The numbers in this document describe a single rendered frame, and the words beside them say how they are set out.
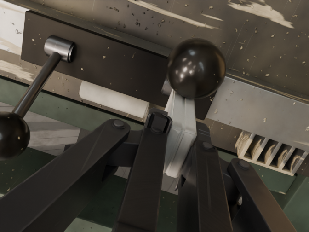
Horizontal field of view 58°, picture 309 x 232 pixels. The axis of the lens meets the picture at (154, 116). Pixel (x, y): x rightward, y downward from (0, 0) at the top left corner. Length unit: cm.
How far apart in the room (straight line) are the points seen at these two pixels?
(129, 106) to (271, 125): 16
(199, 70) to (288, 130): 19
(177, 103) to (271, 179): 33
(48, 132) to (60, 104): 364
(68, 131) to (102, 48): 388
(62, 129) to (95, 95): 378
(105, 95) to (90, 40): 7
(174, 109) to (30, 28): 19
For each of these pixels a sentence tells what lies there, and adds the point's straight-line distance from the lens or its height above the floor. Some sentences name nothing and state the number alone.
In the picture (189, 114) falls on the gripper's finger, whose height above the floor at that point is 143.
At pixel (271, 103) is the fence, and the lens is 31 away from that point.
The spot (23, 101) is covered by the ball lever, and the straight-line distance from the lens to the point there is 26.
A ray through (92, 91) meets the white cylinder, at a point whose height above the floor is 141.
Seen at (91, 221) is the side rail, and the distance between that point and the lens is 41.
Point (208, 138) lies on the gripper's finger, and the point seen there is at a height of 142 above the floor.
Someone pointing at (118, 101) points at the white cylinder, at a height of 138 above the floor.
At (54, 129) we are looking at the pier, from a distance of 408.
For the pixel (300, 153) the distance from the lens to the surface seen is 37.
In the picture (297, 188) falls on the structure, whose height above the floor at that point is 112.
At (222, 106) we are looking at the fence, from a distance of 30.
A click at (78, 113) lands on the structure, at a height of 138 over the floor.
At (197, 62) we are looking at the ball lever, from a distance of 16.
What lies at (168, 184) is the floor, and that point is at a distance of 252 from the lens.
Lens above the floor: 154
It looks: 36 degrees down
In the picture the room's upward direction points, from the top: 91 degrees counter-clockwise
